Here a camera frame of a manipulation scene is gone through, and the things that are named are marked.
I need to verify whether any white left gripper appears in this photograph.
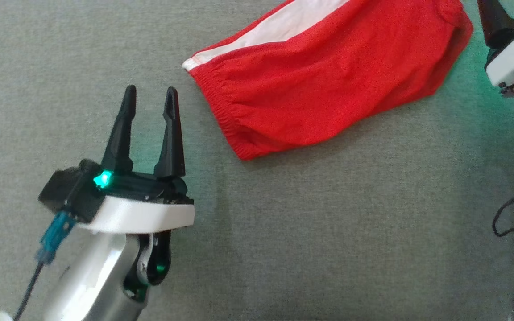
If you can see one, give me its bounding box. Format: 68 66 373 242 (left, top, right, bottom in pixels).
76 84 196 235

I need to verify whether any red and white garment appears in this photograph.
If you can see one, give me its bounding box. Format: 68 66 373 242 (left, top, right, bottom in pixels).
182 0 474 161

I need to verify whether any grey fabric sofa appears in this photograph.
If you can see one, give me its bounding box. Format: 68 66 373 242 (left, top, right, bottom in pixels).
0 0 514 321

